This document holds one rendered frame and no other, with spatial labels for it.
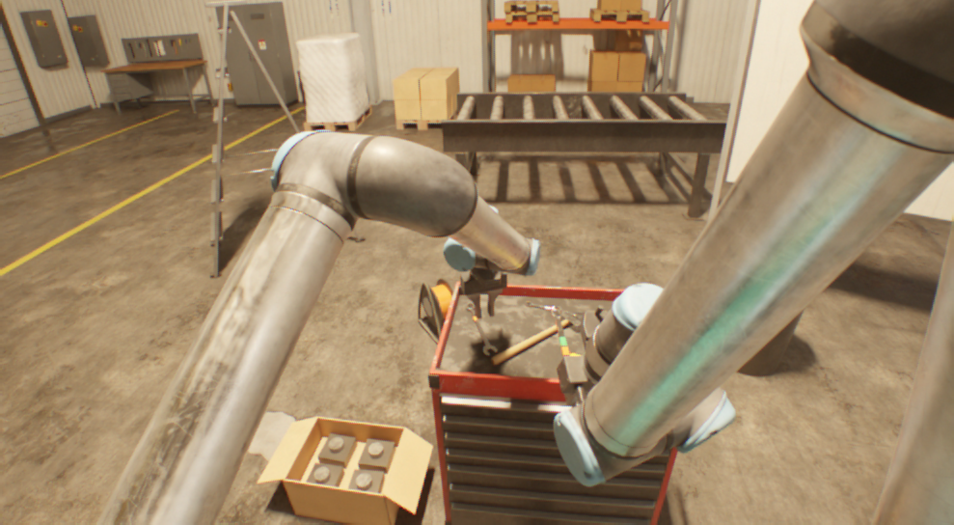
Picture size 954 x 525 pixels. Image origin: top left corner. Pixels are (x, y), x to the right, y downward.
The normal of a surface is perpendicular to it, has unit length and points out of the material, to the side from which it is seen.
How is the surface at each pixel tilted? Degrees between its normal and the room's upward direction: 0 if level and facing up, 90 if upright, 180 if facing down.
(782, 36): 90
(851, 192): 102
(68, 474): 0
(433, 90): 90
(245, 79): 90
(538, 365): 0
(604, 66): 90
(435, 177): 57
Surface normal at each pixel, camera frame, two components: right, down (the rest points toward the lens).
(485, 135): -0.08, 0.45
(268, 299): 0.43, -0.30
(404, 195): 0.25, 0.32
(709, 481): -0.03, -0.89
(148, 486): 0.09, -0.44
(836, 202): -0.53, 0.57
